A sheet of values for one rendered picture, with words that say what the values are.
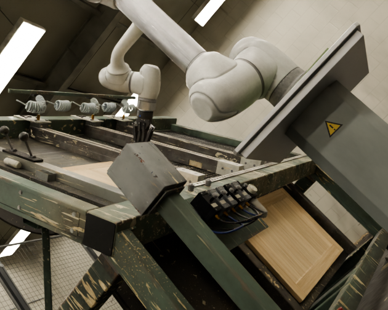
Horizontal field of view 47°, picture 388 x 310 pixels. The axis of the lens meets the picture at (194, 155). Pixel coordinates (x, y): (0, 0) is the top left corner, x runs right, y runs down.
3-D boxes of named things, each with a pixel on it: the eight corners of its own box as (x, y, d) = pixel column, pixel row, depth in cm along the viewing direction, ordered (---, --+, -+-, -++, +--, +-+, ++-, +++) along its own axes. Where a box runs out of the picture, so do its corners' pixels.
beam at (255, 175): (111, 259, 127) (116, 223, 125) (81, 245, 132) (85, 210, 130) (315, 173, 317) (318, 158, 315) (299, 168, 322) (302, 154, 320)
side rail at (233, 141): (295, 170, 315) (299, 155, 313) (169, 136, 367) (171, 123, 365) (299, 168, 322) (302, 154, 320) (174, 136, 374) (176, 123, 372)
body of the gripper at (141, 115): (157, 111, 210) (154, 130, 211) (143, 108, 214) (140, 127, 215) (148, 112, 203) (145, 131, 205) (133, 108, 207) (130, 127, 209)
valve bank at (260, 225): (239, 232, 134) (188, 176, 141) (211, 261, 139) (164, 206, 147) (291, 204, 177) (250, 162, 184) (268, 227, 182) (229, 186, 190)
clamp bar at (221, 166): (234, 179, 224) (244, 133, 220) (68, 131, 281) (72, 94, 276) (242, 177, 233) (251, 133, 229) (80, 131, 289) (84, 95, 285)
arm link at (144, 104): (145, 96, 213) (143, 109, 214) (133, 96, 205) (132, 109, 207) (160, 99, 209) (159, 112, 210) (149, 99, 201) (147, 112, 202)
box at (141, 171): (167, 189, 116) (125, 142, 121) (143, 219, 120) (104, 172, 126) (189, 182, 126) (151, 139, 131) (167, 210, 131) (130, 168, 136)
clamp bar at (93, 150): (193, 192, 188) (202, 137, 184) (11, 133, 244) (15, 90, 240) (204, 189, 197) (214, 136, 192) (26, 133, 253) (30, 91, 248)
